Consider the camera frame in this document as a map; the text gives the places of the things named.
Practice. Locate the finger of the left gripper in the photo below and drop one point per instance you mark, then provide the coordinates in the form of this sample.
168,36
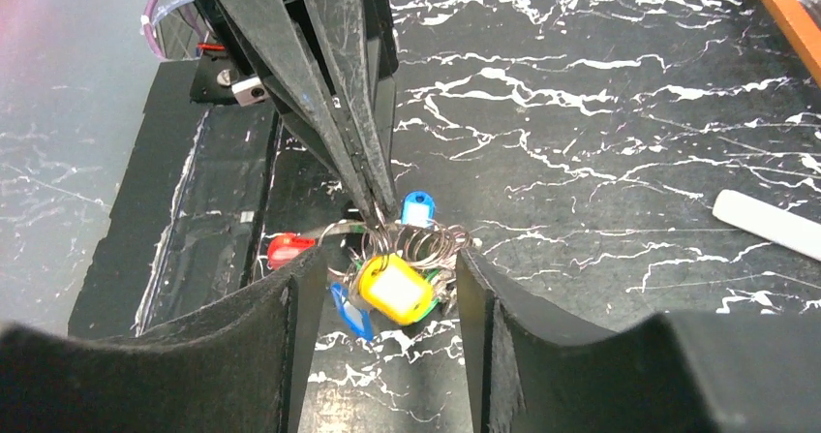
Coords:
351,37

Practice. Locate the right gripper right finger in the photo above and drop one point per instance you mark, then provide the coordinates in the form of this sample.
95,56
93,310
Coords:
534,367

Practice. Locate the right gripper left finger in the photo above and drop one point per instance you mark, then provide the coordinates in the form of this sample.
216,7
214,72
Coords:
239,364

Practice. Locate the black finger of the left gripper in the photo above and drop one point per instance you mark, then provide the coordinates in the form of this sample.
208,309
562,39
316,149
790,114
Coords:
275,41

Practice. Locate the red white keyring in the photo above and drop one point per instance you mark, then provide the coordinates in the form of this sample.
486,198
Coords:
424,249

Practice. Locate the green key tag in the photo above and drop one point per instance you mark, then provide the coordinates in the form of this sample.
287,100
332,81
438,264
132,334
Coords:
438,279

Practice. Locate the blue key tag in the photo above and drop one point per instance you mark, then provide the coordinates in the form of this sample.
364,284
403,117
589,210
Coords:
418,209
357,320

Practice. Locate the orange grey marker pen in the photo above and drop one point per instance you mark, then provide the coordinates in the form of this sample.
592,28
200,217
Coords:
775,224

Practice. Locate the wooden three-tier shelf rack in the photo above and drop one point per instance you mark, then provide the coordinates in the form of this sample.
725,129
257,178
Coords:
799,21

